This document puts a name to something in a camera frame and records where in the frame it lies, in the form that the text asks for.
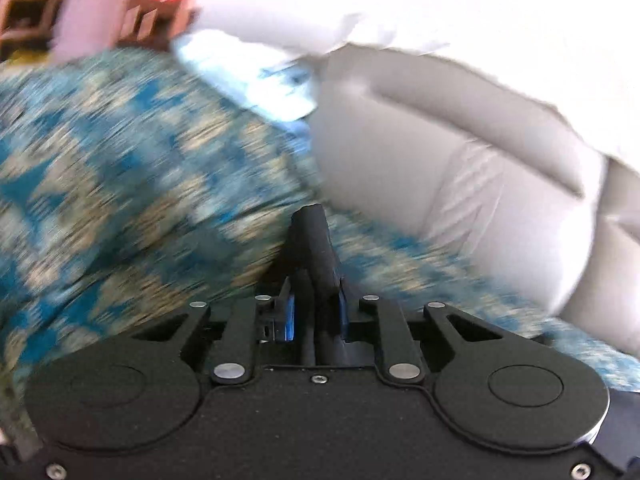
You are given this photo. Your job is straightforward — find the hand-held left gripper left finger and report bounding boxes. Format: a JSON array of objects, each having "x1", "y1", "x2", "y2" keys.
[{"x1": 131, "y1": 278, "x2": 298, "y2": 386}]

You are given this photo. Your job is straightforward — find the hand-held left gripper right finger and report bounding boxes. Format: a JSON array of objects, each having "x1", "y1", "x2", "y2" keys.
[{"x1": 338, "y1": 278, "x2": 506, "y2": 386}]

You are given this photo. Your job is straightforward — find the black pants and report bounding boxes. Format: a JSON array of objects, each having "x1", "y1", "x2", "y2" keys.
[{"x1": 278, "y1": 203, "x2": 347, "y2": 367}]

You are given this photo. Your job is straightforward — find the beige leather sofa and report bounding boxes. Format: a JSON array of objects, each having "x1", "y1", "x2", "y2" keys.
[{"x1": 306, "y1": 42, "x2": 640, "y2": 358}]

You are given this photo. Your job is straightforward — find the teal paisley blanket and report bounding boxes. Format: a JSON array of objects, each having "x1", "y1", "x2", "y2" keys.
[{"x1": 0, "y1": 46, "x2": 640, "y2": 413}]

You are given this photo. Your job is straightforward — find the light blue cloth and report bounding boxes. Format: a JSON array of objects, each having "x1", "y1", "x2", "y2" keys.
[{"x1": 170, "y1": 27, "x2": 321, "y2": 122}]

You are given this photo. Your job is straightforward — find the wooden furniture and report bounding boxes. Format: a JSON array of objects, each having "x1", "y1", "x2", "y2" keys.
[{"x1": 0, "y1": 0, "x2": 201, "y2": 63}]

